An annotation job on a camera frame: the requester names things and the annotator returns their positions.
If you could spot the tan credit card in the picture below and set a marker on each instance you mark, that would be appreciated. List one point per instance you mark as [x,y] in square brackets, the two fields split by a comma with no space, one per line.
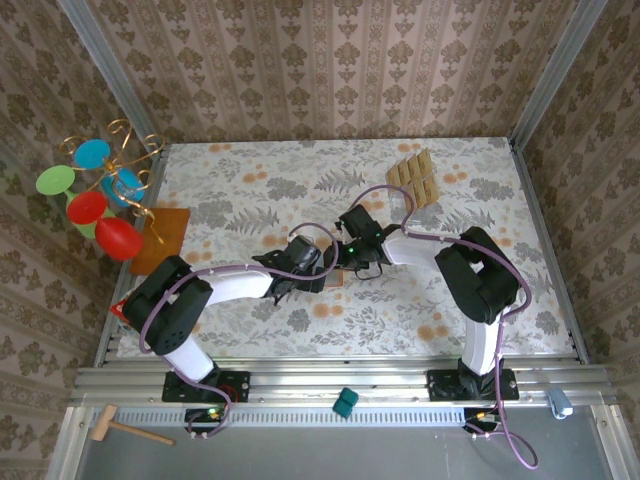
[431,188]
[394,178]
[421,193]
[425,161]
[414,166]
[404,172]

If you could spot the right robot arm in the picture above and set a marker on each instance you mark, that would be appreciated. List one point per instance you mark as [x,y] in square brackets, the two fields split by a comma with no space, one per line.
[480,280]

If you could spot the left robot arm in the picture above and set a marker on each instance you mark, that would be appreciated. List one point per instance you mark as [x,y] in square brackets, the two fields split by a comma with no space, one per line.
[170,310]

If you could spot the floral table cover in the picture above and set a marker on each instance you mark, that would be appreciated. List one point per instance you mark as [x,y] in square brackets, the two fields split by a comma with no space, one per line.
[310,330]

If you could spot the teal box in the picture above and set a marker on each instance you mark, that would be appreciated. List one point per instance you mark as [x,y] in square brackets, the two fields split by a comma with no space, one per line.
[345,402]

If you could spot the orange wooden board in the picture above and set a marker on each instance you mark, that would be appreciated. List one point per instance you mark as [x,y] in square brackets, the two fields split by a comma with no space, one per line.
[170,235]

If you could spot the small circuit board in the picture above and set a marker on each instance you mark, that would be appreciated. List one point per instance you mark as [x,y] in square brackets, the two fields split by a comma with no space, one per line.
[477,417]
[202,415]

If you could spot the grey metal tray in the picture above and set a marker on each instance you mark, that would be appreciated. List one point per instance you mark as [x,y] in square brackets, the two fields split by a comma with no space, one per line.
[325,455]

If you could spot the small red white object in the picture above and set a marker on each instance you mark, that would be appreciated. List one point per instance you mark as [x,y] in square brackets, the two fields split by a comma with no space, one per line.
[119,310]

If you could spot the red plastic glass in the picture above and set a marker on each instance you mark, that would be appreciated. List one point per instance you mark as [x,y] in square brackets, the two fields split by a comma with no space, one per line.
[119,239]
[87,207]

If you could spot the blue plastic glass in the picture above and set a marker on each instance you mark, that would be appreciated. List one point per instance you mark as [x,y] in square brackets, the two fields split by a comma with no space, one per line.
[125,189]
[92,154]

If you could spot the wooden mallet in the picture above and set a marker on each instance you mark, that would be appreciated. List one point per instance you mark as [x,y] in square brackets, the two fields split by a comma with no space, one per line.
[105,422]

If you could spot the white blue clip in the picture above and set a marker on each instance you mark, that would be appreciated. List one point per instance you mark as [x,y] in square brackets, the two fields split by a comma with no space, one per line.
[560,404]

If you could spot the green plastic glass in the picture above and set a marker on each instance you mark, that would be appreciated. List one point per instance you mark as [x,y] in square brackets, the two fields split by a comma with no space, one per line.
[55,180]

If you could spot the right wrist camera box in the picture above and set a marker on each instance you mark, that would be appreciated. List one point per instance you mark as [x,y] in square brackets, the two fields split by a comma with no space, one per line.
[358,222]

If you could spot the aluminium rail frame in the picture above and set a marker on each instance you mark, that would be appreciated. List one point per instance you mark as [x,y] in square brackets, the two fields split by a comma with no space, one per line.
[300,382]

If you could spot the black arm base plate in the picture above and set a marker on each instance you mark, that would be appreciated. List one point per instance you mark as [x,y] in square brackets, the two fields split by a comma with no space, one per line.
[240,387]
[437,387]

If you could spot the aluminium corner post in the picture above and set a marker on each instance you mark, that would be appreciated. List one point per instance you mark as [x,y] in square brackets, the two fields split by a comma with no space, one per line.
[107,65]
[559,65]

